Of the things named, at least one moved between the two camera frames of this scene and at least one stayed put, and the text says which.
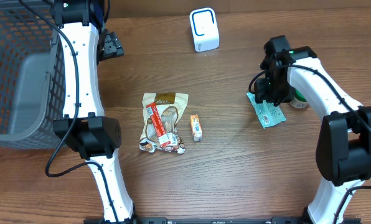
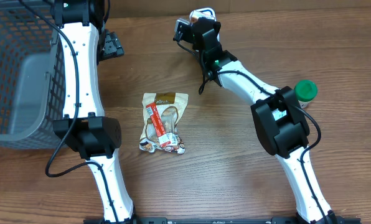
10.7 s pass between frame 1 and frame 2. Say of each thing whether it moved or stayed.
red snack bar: stayed
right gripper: moved
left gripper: stayed
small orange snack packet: moved
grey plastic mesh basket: stayed
